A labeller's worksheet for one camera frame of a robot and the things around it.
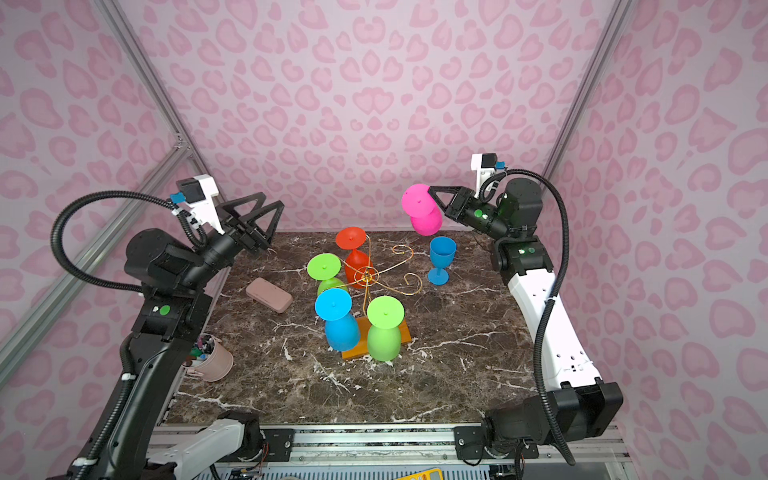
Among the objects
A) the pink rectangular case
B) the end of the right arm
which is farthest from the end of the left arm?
the pink rectangular case

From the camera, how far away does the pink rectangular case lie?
99cm

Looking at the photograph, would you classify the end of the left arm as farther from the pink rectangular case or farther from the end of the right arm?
the pink rectangular case
